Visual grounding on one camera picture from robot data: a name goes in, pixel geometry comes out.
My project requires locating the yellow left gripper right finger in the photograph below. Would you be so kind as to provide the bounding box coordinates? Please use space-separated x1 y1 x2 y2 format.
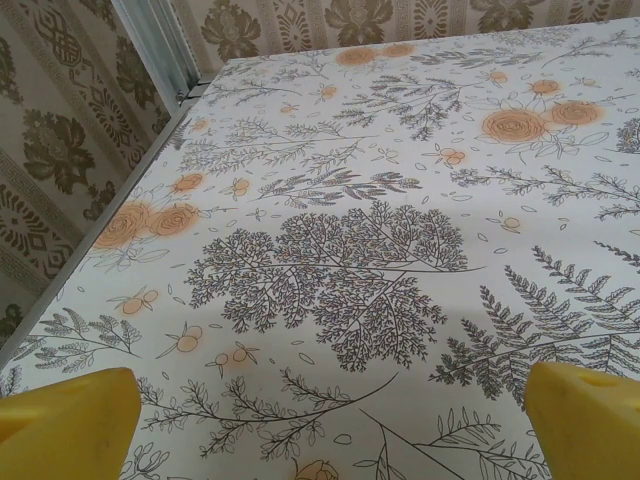
523 361 640 480

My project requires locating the aluminium frame post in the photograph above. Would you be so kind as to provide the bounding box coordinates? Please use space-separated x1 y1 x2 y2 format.
108 0 202 99

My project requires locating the floral print tablecloth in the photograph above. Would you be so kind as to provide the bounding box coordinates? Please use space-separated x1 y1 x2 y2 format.
0 32 640 480

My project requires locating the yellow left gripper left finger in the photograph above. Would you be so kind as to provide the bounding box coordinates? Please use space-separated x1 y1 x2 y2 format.
0 367 142 480

